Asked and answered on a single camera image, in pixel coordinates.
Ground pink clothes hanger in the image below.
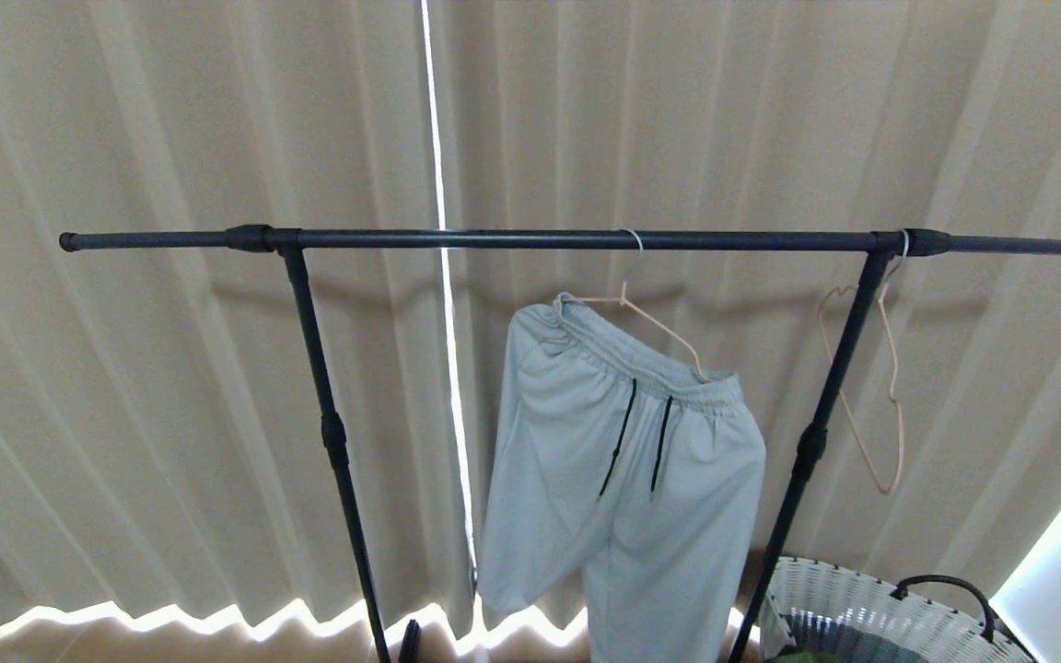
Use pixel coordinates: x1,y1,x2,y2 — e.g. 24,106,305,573
556,228,714,384
816,230,911,495

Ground beige curtain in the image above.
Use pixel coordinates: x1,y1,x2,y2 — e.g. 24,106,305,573
0,0,1061,646

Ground black clothes rack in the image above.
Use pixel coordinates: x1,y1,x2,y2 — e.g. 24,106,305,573
59,224,1061,663

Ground pale grey shorts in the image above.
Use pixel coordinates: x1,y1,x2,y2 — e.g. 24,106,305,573
477,293,768,663

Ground white laundry basket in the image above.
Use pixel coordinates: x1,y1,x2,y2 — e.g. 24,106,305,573
756,555,1038,663

